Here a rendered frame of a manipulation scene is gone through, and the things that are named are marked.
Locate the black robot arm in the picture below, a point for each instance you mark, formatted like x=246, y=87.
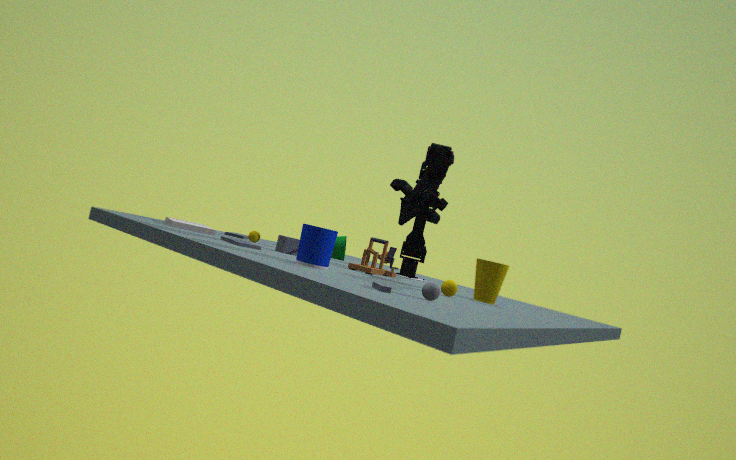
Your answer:
x=438, y=160

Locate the blue mug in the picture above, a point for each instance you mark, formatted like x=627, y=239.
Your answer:
x=316, y=246

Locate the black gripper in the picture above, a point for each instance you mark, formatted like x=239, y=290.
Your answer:
x=409, y=204

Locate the grey ball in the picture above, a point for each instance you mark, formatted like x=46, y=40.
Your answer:
x=431, y=291

